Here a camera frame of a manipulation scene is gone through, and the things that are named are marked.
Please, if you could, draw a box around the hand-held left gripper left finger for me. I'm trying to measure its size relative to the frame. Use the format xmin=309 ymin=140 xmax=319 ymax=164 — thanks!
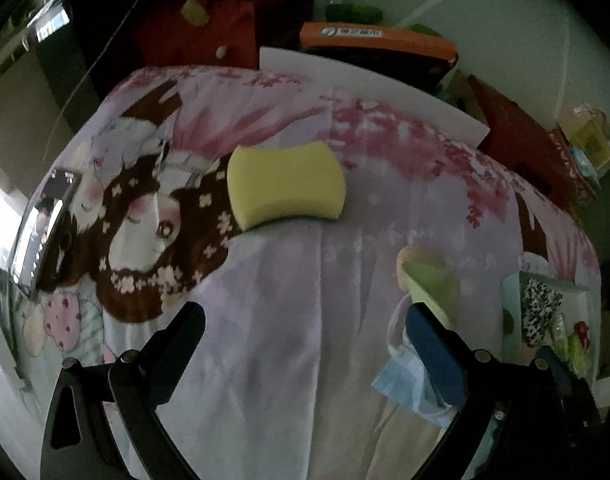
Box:
xmin=39 ymin=301 xmax=206 ymax=480

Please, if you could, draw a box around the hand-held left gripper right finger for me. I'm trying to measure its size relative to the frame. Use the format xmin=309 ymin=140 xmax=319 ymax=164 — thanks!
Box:
xmin=406 ymin=301 xmax=608 ymax=480

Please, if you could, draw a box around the blue face mask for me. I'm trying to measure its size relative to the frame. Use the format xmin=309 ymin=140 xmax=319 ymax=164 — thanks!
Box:
xmin=371 ymin=300 xmax=460 ymax=428

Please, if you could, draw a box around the white storage box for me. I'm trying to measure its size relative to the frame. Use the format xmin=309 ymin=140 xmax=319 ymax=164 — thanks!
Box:
xmin=501 ymin=270 xmax=606 ymax=396

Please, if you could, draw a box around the black and white scrunchie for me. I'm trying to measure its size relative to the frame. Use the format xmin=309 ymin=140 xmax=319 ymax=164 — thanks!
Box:
xmin=520 ymin=279 xmax=564 ymax=347

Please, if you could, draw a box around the cartoon printed bedsheet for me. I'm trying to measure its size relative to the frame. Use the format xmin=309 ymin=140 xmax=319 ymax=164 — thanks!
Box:
xmin=15 ymin=65 xmax=603 ymax=480

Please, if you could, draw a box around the yellow green-backed sponge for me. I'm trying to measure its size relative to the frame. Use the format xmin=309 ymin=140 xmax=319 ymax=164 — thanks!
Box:
xmin=227 ymin=141 xmax=348 ymax=233

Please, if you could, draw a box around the red patterned box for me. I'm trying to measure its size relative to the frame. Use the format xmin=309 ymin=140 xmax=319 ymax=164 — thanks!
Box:
xmin=467 ymin=75 xmax=586 ymax=211

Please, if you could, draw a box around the yellow carton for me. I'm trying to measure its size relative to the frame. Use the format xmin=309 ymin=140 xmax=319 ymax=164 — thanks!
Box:
xmin=560 ymin=107 xmax=610 ymax=176

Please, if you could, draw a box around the white flat board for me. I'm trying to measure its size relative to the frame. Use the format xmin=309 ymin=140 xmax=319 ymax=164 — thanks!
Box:
xmin=259 ymin=46 xmax=490 ymax=148

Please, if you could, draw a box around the red bag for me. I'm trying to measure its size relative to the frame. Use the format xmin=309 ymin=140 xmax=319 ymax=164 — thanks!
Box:
xmin=135 ymin=0 xmax=316 ymax=68

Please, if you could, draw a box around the orange and black box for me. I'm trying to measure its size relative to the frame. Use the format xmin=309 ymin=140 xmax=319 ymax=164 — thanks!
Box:
xmin=300 ymin=22 xmax=460 ymax=88

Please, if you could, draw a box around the green bottle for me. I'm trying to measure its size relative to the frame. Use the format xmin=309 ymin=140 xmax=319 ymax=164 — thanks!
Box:
xmin=327 ymin=0 xmax=386 ymax=23

